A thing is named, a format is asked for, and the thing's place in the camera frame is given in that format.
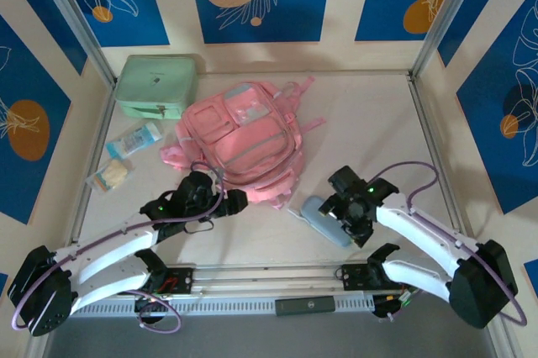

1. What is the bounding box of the blue-grey glasses case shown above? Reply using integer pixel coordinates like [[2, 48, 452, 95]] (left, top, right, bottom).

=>
[[301, 195, 354, 249]]

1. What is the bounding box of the pink backpack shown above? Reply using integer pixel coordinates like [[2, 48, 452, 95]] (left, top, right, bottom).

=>
[[158, 76, 328, 211]]

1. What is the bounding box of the clear bag with beige contents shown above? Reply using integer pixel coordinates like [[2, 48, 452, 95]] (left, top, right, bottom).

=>
[[85, 158, 136, 195]]

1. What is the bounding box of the blue white tissue packet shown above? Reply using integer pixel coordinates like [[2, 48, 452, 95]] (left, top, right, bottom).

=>
[[104, 121, 163, 161]]

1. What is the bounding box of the dark green bar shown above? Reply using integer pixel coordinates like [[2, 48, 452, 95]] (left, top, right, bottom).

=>
[[275, 296, 336, 316]]

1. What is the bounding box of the green zip pouch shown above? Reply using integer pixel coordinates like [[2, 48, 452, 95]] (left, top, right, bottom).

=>
[[113, 54, 198, 120]]

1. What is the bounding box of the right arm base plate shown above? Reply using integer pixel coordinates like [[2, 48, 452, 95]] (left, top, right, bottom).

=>
[[339, 264, 404, 292]]

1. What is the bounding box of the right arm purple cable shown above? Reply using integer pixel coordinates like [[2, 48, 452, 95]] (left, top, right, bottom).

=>
[[369, 160, 529, 329]]

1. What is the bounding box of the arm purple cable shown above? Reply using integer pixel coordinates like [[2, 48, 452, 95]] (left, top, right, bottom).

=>
[[369, 160, 529, 329], [10, 159, 224, 332]]

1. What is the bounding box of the aluminium cross rail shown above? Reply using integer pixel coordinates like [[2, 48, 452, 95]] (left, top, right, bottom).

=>
[[35, 257, 501, 299]]

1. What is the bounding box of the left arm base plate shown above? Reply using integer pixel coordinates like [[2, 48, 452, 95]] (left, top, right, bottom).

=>
[[142, 266, 194, 296]]

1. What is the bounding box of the grey slotted cable tray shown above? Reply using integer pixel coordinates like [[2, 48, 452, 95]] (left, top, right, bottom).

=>
[[73, 295, 375, 317]]

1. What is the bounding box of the aluminium side rail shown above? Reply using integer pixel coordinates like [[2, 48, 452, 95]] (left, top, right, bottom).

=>
[[406, 74, 478, 258], [62, 78, 121, 265]]

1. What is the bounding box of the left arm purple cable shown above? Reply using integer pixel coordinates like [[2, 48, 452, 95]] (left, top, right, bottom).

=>
[[10, 159, 224, 332]]

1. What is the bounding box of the aluminium corner post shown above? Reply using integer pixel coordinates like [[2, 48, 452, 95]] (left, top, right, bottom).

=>
[[409, 0, 488, 82], [29, 0, 119, 87]]

